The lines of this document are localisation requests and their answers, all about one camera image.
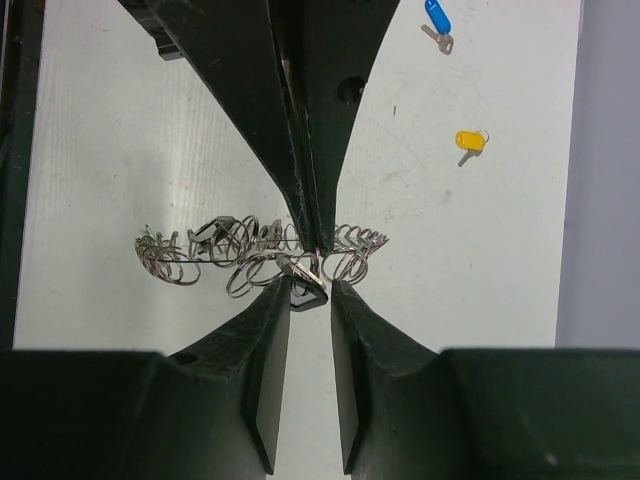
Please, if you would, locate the large metal keyring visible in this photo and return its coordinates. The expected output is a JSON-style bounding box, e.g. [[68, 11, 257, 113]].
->
[[134, 215, 389, 299]]

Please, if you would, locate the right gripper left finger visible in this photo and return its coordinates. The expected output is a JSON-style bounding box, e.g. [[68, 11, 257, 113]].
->
[[1, 278, 290, 479]]

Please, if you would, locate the yellow tag key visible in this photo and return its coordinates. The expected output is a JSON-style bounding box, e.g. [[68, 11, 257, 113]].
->
[[455, 129, 490, 167]]

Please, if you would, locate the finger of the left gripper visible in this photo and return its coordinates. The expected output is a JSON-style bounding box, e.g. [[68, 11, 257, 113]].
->
[[269, 1, 398, 253], [121, 1, 315, 250]]

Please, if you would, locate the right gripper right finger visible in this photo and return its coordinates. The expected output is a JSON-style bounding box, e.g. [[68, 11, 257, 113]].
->
[[331, 281, 639, 479]]

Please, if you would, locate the black tag key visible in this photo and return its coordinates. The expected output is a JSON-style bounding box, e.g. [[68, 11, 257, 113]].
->
[[276, 252, 329, 313], [187, 216, 236, 256]]

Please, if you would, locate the blue tag key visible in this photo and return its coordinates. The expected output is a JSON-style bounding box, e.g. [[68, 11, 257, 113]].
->
[[421, 0, 454, 55]]

